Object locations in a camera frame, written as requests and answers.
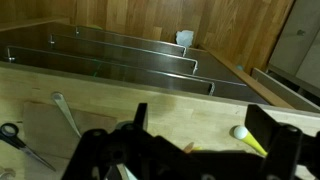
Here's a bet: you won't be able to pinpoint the yellow handled ice cream scoop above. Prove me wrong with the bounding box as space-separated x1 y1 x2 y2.
233 125 267 156

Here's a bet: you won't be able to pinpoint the steel drawer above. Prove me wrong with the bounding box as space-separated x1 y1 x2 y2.
47 33 248 88
1 46 216 96
75 26 212 61

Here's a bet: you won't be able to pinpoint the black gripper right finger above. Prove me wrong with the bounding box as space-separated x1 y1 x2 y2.
245 104 281 153

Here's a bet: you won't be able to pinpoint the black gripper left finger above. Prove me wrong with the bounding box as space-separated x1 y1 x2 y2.
134 103 148 130

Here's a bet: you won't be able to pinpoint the black handled scissors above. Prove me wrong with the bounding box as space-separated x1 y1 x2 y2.
0 123 55 171

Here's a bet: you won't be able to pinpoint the steel spoon on board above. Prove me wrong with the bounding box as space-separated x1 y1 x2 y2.
51 92 81 137

